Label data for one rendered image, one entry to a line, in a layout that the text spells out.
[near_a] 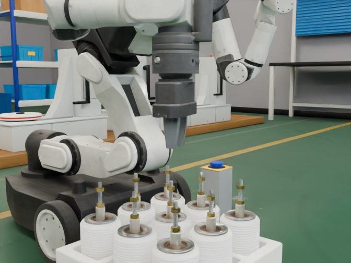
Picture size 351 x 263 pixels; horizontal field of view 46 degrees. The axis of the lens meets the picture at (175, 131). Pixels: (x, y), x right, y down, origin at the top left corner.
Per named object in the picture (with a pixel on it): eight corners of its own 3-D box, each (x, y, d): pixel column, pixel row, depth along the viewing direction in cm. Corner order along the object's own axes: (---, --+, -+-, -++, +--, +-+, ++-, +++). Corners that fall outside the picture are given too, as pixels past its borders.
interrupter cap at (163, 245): (162, 238, 86) (162, 235, 86) (197, 241, 84) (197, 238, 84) (151, 253, 79) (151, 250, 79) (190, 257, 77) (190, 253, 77)
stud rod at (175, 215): (176, 239, 80) (176, 202, 79) (172, 238, 81) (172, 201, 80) (178, 238, 81) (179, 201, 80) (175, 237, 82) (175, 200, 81)
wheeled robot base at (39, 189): (-21, 215, 166) (-26, 134, 161) (84, 189, 205) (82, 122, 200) (73, 262, 125) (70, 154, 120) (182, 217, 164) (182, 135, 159)
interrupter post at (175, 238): (171, 244, 83) (171, 228, 82) (182, 245, 82) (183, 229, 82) (168, 249, 81) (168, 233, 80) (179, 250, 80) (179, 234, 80)
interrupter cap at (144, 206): (151, 212, 102) (151, 210, 102) (120, 213, 102) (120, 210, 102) (150, 203, 110) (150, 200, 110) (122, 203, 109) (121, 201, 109)
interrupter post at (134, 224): (138, 235, 88) (138, 220, 87) (127, 234, 88) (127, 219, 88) (141, 231, 90) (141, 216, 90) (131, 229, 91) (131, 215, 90)
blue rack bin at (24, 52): (0, 61, 580) (-1, 46, 577) (24, 62, 609) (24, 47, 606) (19, 60, 548) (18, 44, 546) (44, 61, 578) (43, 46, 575)
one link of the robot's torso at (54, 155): (37, 169, 163) (36, 137, 162) (79, 162, 178) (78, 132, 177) (68, 178, 150) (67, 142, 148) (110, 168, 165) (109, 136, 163)
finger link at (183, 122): (186, 146, 79) (186, 114, 79) (171, 145, 81) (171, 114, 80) (188, 144, 81) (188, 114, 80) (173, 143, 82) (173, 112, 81)
